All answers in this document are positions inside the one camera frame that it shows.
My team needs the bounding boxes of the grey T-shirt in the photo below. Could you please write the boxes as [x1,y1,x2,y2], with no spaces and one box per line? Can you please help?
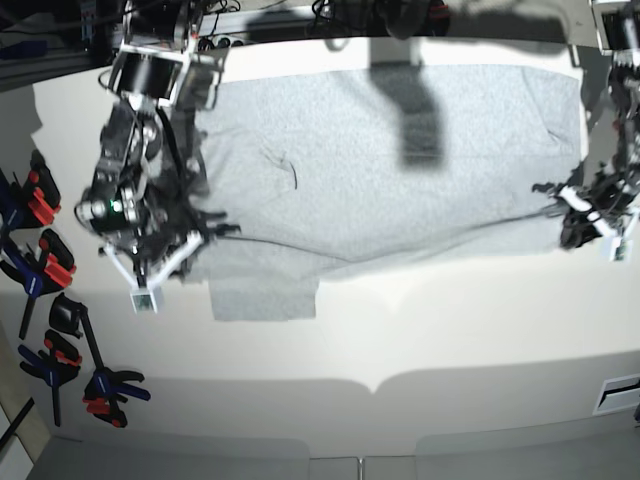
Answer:
[186,65,582,321]

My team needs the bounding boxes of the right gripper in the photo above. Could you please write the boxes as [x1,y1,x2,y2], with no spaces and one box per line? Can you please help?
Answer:
[97,201,241,290]

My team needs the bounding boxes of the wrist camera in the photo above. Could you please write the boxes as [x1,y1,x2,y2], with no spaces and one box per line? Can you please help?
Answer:
[130,287,164,314]
[601,236,633,263]

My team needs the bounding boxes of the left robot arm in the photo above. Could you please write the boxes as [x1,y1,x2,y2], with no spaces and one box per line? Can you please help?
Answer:
[532,1,639,262]

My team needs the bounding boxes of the blue clamp top left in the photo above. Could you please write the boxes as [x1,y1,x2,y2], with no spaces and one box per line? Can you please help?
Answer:
[1,150,61,245]

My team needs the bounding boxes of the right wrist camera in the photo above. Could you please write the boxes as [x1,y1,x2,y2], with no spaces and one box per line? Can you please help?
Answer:
[130,287,164,314]

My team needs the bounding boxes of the white label plate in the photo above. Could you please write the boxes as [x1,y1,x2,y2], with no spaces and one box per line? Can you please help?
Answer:
[593,374,639,416]

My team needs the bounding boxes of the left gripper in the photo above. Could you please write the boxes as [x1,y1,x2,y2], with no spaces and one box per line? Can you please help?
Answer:
[531,171,639,250]

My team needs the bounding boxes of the blue clamp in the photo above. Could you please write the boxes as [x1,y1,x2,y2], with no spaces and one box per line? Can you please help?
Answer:
[1,228,76,340]
[1,150,61,245]
[18,329,83,427]

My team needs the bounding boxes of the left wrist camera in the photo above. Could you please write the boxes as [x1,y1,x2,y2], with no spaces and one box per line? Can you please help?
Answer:
[601,236,633,263]

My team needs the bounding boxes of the blue box on rail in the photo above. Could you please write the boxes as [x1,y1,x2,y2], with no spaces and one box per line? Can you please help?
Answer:
[0,40,48,60]

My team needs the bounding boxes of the aluminium frame rail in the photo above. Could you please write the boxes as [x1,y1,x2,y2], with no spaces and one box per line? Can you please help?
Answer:
[1,25,121,92]

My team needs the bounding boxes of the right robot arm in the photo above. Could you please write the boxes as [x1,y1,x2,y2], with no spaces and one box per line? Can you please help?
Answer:
[74,1,240,294]

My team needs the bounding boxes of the long black bar clamp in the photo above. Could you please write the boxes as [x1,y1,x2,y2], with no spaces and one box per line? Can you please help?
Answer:
[49,293,151,429]

